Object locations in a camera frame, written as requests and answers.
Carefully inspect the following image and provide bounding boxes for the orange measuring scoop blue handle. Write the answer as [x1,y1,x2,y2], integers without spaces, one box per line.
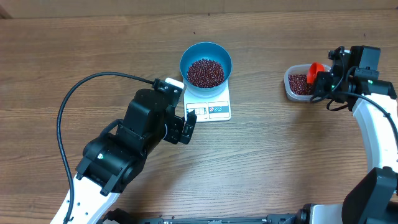
[307,62,325,84]

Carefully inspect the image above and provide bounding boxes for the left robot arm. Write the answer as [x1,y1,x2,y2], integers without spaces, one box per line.
[52,87,197,223]

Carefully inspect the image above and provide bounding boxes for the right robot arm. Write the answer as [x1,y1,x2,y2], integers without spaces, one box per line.
[276,45,397,224]

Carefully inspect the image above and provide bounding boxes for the white kitchen scale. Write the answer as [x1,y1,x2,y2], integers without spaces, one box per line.
[183,81,231,123]

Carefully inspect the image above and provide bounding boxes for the red beans in bowl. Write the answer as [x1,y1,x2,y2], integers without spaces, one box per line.
[187,58,225,88]

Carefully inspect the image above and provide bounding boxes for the blue bowl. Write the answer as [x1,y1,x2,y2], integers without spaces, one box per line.
[180,42,233,83]

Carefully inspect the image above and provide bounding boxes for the clear plastic container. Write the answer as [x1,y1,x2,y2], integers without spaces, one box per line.
[284,64,312,102]

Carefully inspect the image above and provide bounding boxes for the left black cable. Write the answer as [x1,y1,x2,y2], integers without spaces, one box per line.
[55,72,155,224]

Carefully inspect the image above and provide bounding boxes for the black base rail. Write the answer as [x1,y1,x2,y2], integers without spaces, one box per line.
[99,208,299,224]

